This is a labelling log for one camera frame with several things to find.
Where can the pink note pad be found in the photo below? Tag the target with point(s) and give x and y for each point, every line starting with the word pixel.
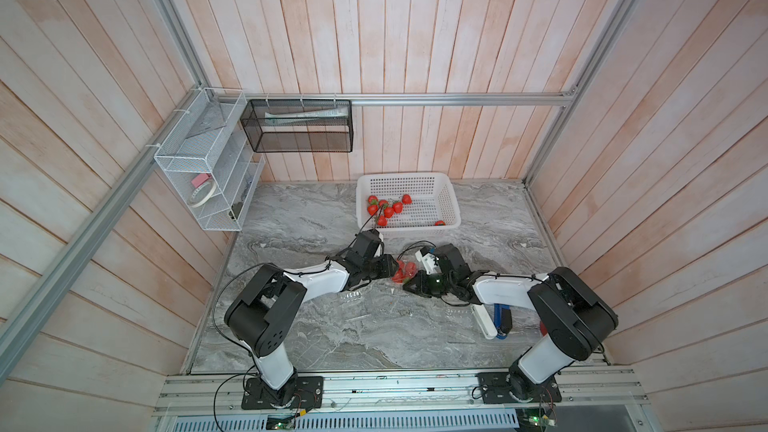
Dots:
pixel 200 179

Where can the black mesh wall basket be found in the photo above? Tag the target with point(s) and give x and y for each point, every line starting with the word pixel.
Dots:
pixel 299 125

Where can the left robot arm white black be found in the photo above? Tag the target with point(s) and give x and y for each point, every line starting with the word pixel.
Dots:
pixel 262 314

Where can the blue object on table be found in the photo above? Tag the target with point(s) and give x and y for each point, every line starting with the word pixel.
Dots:
pixel 503 320

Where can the clear plastic clamshell container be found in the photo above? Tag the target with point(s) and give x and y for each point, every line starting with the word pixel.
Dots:
pixel 401 267

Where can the white wire wall shelf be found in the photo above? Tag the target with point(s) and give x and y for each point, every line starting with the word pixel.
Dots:
pixel 206 136

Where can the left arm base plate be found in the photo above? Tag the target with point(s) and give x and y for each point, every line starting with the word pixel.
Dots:
pixel 299 393

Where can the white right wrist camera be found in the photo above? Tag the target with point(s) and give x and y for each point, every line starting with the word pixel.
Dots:
pixel 427 260

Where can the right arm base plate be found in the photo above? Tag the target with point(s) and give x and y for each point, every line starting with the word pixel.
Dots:
pixel 505 388

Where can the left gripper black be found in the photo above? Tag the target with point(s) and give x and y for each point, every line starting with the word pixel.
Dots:
pixel 387 262

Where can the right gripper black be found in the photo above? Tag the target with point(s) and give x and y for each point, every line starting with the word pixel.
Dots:
pixel 420 284

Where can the white perforated plastic basket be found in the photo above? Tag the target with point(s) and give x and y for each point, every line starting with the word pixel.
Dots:
pixel 429 203

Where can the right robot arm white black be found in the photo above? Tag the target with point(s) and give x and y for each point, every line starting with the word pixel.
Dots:
pixel 574 318

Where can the roll of tape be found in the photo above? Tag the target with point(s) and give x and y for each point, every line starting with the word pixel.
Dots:
pixel 202 194

